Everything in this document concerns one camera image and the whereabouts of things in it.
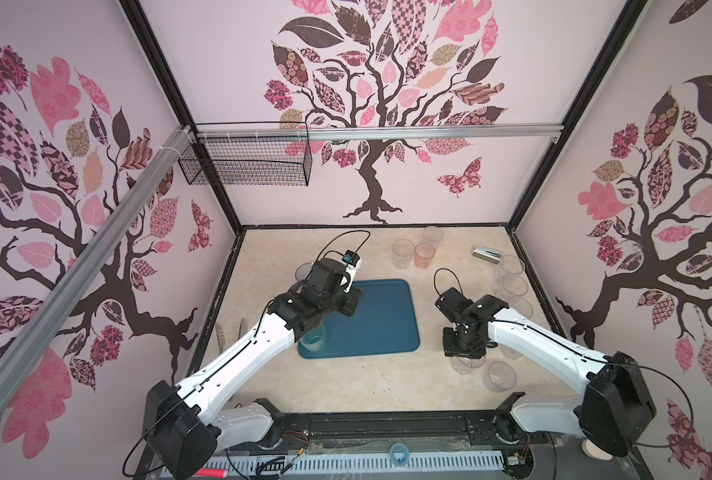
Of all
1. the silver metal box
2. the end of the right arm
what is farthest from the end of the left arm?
the silver metal box

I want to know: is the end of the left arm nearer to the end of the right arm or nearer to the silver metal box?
the end of the right arm

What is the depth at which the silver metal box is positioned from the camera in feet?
3.64
